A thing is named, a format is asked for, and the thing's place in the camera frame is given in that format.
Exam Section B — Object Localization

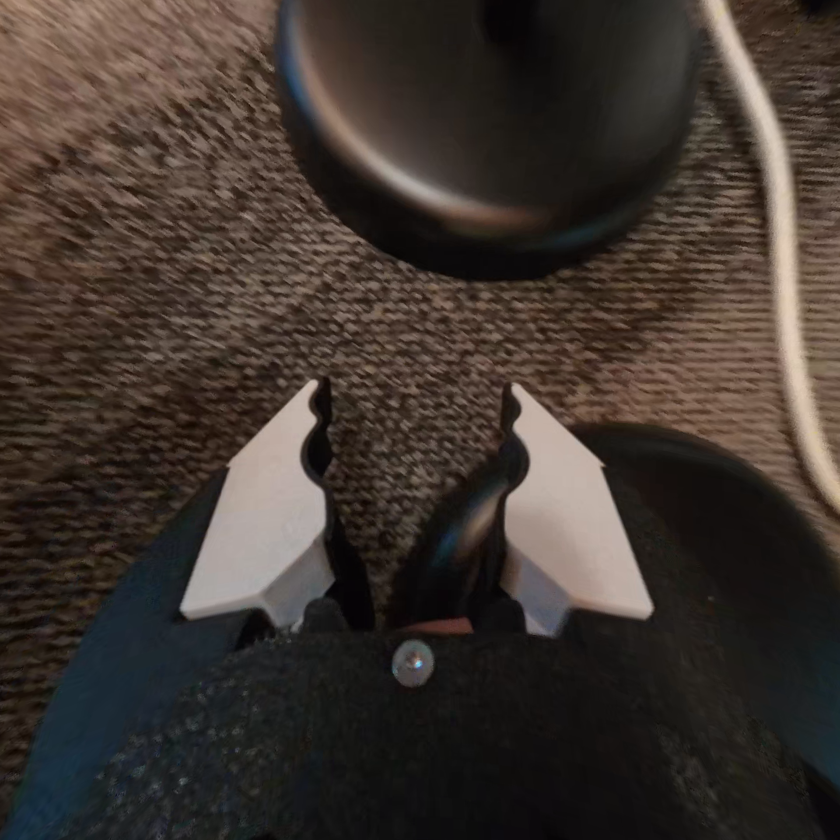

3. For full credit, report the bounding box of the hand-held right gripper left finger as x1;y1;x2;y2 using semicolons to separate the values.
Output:
179;377;376;632

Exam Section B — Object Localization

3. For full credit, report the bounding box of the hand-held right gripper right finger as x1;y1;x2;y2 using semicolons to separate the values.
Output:
495;382;655;639

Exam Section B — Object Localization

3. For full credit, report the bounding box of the black round disc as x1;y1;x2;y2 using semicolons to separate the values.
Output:
392;423;837;782

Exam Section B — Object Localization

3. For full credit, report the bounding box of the black round base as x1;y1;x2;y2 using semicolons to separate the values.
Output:
276;0;704;282

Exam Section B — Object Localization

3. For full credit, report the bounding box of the white cable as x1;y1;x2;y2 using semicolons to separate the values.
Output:
701;0;840;518

